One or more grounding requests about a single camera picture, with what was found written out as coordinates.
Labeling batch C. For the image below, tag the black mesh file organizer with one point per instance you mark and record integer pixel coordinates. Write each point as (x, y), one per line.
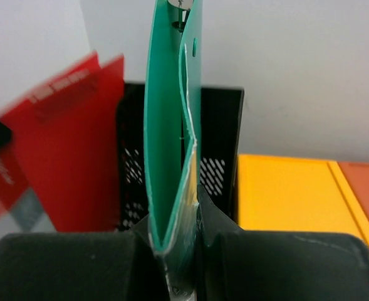
(221, 114)

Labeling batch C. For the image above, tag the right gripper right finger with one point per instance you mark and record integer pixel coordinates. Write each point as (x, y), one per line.
(235, 264)

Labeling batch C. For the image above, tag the red folder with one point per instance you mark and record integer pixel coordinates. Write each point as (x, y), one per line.
(60, 171)

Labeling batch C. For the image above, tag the orange yellow drawer cabinet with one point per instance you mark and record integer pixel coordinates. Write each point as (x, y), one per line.
(293, 194)

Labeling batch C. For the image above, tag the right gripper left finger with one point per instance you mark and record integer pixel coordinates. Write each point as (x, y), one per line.
(80, 266)

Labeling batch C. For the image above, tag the green folder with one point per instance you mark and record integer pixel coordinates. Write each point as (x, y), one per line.
(172, 134)

